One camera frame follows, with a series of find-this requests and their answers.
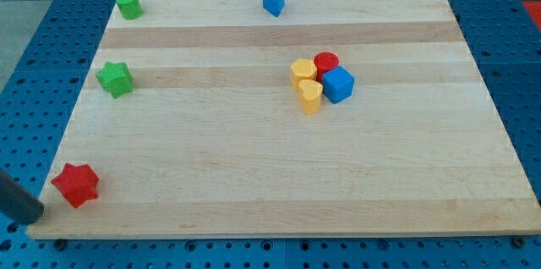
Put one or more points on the red star block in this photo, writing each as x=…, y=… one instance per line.
x=77, y=184

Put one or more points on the wooden board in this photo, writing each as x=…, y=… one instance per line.
x=213, y=142

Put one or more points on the green star block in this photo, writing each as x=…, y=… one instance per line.
x=115, y=79

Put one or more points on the yellow heart block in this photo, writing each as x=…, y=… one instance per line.
x=310, y=95

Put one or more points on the yellow hexagon block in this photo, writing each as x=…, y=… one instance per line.
x=302, y=69

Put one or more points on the blue cube block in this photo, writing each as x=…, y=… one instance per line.
x=337, y=84

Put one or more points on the red cylinder block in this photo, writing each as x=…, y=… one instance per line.
x=324, y=62

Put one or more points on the blue triangle block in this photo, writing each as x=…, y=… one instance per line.
x=274, y=7

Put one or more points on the green cylinder block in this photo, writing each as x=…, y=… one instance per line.
x=129, y=9

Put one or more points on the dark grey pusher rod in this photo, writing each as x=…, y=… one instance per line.
x=17, y=203

